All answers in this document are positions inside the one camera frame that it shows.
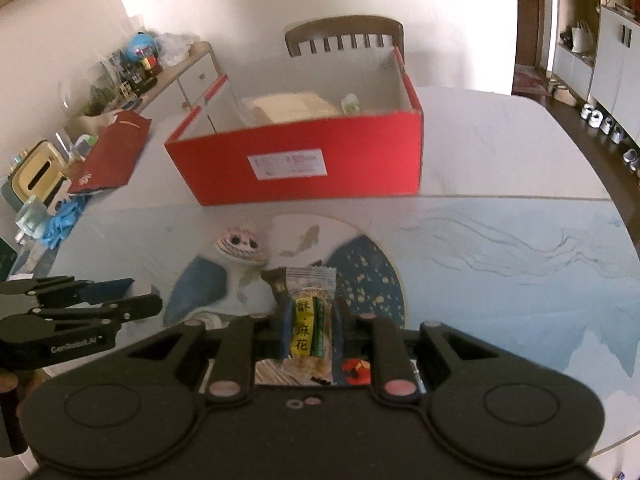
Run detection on wooden chair behind table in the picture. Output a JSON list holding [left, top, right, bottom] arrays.
[[284, 14, 405, 58]]

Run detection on blue gloves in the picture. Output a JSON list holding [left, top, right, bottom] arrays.
[[39, 196, 88, 250]]

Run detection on blue globe toy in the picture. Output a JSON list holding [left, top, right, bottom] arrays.
[[125, 32, 158, 74]]

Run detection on yellow tissue box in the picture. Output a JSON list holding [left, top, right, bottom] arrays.
[[1, 140, 66, 211]]

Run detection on red cardboard box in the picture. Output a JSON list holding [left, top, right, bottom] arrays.
[[165, 47, 423, 206]]

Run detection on white sideboard cabinet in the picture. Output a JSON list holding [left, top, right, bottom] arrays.
[[64, 40, 224, 137]]

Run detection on black snack packet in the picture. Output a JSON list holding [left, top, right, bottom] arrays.
[[260, 266, 290, 307]]

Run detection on painted table mat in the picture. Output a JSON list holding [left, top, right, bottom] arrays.
[[53, 197, 639, 454]]

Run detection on beige bread plush in box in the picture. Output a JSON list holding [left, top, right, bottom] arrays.
[[241, 91, 343, 126]]

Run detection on white wall cabinet unit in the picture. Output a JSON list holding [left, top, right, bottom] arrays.
[[548, 0, 639, 142]]

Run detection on yellow green snack packet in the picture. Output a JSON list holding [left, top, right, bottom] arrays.
[[282, 266, 336, 384]]

